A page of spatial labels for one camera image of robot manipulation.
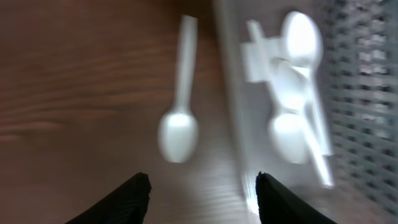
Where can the white plastic spoon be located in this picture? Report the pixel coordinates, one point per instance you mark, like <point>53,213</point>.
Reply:
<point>303,47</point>

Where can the white spoon bowl down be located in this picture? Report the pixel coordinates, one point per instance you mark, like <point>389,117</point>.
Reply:
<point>261,61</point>

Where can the white spoon crossed under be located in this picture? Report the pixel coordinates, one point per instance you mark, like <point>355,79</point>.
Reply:
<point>292,127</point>

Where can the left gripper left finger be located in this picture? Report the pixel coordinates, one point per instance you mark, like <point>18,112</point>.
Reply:
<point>127,204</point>

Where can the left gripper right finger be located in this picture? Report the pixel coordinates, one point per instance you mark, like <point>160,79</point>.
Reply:
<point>278,205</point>

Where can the white spoon diagonal top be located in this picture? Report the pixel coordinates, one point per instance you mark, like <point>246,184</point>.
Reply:
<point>178,128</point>

